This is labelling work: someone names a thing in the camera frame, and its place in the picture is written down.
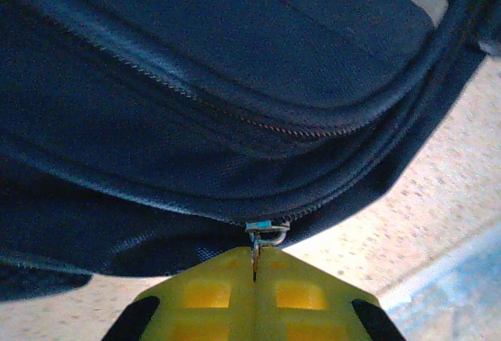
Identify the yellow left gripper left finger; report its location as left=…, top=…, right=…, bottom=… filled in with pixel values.
left=101, top=246, right=255, bottom=341

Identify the navy blue backpack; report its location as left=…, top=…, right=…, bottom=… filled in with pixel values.
left=0, top=0, right=501, bottom=303

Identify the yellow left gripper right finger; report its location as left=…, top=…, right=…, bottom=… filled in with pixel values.
left=254, top=246, right=408, bottom=341

